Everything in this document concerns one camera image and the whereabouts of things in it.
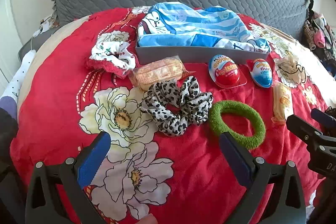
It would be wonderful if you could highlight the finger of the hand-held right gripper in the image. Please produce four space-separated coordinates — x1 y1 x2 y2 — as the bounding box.
311 109 336 132
286 114 324 146

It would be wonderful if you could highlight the pile of clothes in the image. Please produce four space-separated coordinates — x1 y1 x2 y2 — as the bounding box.
301 0 336 69

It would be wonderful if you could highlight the chocolate egg with blue half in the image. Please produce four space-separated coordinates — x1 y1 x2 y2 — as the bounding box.
246 58 273 89

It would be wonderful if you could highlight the blue striped cartoon cloth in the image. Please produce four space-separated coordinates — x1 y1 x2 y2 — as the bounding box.
137 2 271 53

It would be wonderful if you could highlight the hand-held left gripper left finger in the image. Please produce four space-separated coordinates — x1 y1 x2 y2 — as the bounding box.
25 132 112 224

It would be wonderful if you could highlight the grey cardboard box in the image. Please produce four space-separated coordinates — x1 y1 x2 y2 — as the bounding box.
135 30 271 65

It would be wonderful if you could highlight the dark cloth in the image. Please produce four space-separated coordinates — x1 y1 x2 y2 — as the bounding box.
0 107 21 214

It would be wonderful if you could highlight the leopard print scrunchie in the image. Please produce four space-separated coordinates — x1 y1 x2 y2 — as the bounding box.
139 76 214 137

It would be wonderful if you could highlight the green terry hair tie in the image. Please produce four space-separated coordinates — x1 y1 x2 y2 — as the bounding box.
209 100 266 150

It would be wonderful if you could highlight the small yellow wafer packet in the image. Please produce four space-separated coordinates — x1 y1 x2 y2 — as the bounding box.
272 82 293 125

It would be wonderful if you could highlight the large wafer packet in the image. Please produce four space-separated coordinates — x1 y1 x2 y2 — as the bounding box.
128 55 196 92

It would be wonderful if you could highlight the red floral blanket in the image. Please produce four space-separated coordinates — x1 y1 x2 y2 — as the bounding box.
9 6 328 224

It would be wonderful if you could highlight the beige organza scrunchie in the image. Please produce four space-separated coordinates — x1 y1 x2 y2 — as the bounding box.
273 52 307 88

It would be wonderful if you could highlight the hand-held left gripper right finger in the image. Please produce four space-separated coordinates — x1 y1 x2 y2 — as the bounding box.
219 132 307 224

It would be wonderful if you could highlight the chocolate egg with red half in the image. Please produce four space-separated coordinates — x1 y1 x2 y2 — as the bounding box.
208 54 248 88

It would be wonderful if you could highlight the white dotted cloth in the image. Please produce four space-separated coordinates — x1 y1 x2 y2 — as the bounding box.
0 49 36 107

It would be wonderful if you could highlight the grey side cushion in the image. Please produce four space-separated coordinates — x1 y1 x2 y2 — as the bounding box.
18 27 53 63

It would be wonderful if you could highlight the white charger with cable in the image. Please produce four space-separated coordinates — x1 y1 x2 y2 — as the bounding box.
29 17 58 56

